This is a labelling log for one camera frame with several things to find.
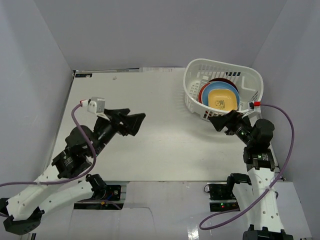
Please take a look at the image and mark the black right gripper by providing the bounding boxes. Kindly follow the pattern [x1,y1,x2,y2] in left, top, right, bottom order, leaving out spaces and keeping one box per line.
[208,110,255,147]

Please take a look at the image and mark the yellow square panda dish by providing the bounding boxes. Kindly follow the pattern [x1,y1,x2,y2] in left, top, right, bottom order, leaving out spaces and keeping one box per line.
[208,89,238,111]

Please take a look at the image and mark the white plastic dish bin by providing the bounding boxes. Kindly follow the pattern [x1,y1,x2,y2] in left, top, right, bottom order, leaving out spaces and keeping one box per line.
[183,58,264,121]

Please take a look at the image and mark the red teal flower plate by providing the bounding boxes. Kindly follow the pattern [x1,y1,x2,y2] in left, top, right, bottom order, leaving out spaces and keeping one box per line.
[197,83,208,104]

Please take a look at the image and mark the light blue round plate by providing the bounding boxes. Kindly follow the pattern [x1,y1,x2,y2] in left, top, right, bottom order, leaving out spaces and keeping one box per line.
[202,81,240,109]

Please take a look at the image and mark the dark red rimmed plate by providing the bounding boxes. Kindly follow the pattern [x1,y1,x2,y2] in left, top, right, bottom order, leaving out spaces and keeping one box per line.
[209,77,237,89]

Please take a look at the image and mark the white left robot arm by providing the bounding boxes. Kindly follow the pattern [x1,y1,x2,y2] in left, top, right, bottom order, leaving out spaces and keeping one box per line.
[0,108,146,236]

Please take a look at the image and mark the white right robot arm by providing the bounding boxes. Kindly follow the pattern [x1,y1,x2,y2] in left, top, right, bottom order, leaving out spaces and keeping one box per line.
[209,110,294,240]

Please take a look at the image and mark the paper sheets behind table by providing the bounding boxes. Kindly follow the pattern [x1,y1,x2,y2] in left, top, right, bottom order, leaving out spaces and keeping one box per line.
[139,67,186,73]

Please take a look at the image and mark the black label sticker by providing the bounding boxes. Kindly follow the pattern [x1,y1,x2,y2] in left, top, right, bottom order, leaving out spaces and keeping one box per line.
[74,73,93,78]

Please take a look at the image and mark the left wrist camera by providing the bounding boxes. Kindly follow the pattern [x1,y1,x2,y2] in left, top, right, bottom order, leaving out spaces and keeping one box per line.
[79,97,106,115]

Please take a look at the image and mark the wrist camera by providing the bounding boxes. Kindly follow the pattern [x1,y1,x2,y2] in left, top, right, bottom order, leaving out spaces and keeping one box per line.
[243,101,261,118]
[79,97,106,115]

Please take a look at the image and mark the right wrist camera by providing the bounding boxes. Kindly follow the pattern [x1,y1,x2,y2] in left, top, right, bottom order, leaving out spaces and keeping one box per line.
[243,101,261,118]

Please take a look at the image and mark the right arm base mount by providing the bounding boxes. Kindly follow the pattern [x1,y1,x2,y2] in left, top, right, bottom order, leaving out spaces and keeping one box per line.
[203,182,240,213]

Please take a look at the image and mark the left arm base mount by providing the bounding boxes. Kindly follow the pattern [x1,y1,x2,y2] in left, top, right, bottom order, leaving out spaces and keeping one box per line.
[73,184,124,211]

